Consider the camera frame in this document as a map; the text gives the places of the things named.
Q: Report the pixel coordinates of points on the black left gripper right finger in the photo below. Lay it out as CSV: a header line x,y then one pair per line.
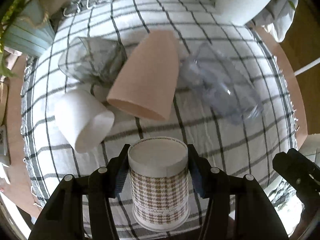
x,y
238,208

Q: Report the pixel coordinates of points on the black white checkered cloth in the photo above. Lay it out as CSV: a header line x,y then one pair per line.
x,y
89,194

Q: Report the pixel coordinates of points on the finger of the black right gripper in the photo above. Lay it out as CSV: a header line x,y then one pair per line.
x,y
301,173

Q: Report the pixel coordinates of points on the white ceramic cup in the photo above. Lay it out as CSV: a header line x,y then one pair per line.
x,y
82,119

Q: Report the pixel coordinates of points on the smoky grey glass cup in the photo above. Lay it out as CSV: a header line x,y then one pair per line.
x,y
93,60

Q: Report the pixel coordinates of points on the houndstooth paper cup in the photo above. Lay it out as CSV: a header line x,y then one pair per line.
x,y
159,181

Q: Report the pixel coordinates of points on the blue ribbed flower pot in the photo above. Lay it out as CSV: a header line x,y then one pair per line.
x,y
30,33

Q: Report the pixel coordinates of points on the pink plastic cup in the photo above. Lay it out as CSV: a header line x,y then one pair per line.
x,y
146,84

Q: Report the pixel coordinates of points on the white plant pot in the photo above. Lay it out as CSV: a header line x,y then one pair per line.
x,y
239,12

